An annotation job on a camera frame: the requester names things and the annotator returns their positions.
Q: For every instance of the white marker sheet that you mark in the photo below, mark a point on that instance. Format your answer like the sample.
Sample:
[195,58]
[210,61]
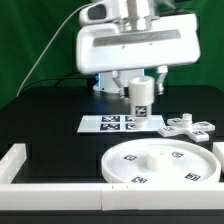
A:
[116,123]

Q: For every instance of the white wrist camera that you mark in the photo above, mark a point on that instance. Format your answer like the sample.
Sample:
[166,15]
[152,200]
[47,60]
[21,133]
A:
[101,11]

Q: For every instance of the white round table top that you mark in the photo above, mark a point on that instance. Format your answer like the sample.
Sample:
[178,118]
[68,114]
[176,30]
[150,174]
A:
[157,160]

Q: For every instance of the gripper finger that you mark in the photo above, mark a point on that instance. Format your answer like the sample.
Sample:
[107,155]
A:
[120,79]
[162,72]

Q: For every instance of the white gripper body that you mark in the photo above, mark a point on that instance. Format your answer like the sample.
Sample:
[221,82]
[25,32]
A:
[172,41]

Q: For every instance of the white left fence bar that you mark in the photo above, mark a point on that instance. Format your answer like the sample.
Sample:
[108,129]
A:
[11,163]

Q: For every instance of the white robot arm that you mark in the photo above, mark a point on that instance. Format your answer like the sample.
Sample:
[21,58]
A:
[135,16]

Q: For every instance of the white cross-shaped table base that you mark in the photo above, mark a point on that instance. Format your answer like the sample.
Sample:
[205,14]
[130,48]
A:
[198,132]

